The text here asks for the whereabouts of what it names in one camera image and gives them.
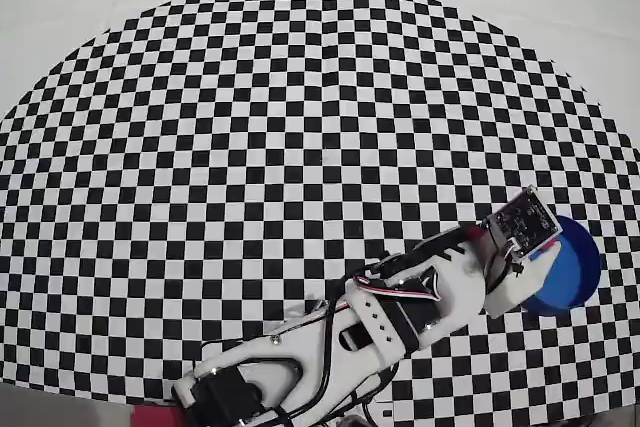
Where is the blue round box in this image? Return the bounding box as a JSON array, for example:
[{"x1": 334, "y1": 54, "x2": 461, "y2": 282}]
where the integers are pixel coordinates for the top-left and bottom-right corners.
[{"x1": 527, "y1": 215, "x2": 603, "y2": 317}]

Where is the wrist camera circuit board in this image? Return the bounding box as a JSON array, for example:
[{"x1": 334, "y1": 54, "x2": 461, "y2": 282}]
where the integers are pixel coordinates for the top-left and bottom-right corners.
[{"x1": 486, "y1": 185, "x2": 562, "y2": 261}]

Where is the black white checkerboard mat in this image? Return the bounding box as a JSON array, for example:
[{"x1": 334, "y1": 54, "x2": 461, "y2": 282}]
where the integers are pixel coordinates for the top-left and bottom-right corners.
[{"x1": 0, "y1": 0, "x2": 640, "y2": 421}]

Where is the red flat object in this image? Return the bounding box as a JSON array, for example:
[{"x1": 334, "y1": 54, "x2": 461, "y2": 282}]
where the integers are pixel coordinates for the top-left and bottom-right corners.
[{"x1": 130, "y1": 406, "x2": 184, "y2": 427}]

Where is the black cable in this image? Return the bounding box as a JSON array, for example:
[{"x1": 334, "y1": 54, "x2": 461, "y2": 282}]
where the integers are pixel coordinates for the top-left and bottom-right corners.
[{"x1": 189, "y1": 246, "x2": 401, "y2": 427}]

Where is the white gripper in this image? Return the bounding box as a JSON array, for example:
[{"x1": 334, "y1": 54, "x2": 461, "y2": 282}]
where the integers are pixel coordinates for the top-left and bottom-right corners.
[{"x1": 459, "y1": 220, "x2": 552, "y2": 319}]

